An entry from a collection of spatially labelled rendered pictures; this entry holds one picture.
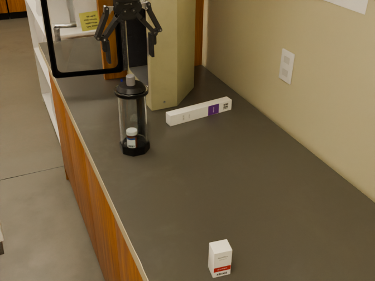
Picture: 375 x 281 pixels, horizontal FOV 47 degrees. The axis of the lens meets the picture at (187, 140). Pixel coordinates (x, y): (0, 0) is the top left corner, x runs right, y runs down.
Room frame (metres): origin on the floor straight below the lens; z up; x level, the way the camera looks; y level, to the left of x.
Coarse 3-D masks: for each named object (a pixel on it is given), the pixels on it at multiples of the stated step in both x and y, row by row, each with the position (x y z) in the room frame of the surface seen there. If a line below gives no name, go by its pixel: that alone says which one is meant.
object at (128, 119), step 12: (144, 84) 1.28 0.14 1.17; (144, 96) 1.22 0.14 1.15; (120, 108) 1.22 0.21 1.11; (132, 108) 1.21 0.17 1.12; (144, 108) 1.23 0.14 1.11; (120, 120) 1.23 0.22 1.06; (132, 120) 1.21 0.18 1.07; (144, 120) 1.23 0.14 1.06; (120, 132) 1.24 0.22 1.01; (132, 132) 1.21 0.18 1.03; (144, 132) 1.23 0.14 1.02; (132, 144) 1.21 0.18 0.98; (144, 144) 1.22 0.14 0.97
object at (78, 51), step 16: (48, 0) 1.73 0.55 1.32; (64, 0) 1.75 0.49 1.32; (80, 0) 1.76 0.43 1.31; (96, 0) 1.78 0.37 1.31; (112, 0) 1.80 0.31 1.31; (64, 16) 1.74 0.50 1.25; (80, 16) 1.76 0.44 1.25; (96, 16) 1.78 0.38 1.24; (112, 16) 1.80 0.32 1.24; (64, 32) 1.74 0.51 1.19; (80, 32) 1.76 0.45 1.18; (112, 32) 1.79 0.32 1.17; (64, 48) 1.74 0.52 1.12; (80, 48) 1.76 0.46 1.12; (96, 48) 1.77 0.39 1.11; (112, 48) 1.79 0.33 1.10; (64, 64) 1.74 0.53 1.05; (80, 64) 1.75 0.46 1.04; (96, 64) 1.77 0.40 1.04; (112, 64) 1.79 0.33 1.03
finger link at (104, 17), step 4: (104, 8) 1.22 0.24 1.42; (108, 8) 1.22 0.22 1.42; (104, 12) 1.21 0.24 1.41; (108, 12) 1.22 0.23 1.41; (104, 16) 1.21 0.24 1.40; (100, 20) 1.22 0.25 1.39; (104, 20) 1.21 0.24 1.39; (100, 24) 1.21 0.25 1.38; (104, 24) 1.21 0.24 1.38; (100, 28) 1.21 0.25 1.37; (96, 32) 1.22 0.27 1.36; (100, 32) 1.21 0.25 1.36; (96, 36) 1.21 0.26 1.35; (100, 36) 1.21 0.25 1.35
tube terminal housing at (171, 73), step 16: (160, 0) 1.55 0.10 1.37; (176, 0) 1.58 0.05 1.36; (192, 0) 1.72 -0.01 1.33; (160, 16) 1.55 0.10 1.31; (176, 16) 1.58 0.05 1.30; (192, 16) 1.73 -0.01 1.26; (160, 32) 1.55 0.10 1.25; (176, 32) 1.58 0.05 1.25; (192, 32) 1.73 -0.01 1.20; (160, 48) 1.55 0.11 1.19; (176, 48) 1.58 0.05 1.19; (192, 48) 1.73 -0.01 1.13; (160, 64) 1.55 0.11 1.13; (176, 64) 1.58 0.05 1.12; (192, 64) 1.74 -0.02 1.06; (160, 80) 1.55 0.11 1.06; (176, 80) 1.58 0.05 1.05; (192, 80) 1.74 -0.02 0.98; (160, 96) 1.55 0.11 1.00; (176, 96) 1.58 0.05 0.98
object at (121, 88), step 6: (126, 78) 1.25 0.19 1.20; (132, 78) 1.24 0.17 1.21; (120, 84) 1.25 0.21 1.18; (126, 84) 1.25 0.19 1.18; (132, 84) 1.24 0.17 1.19; (138, 84) 1.25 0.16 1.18; (120, 90) 1.22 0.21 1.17; (126, 90) 1.21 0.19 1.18; (132, 90) 1.21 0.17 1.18; (138, 90) 1.22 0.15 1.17; (144, 90) 1.24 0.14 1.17
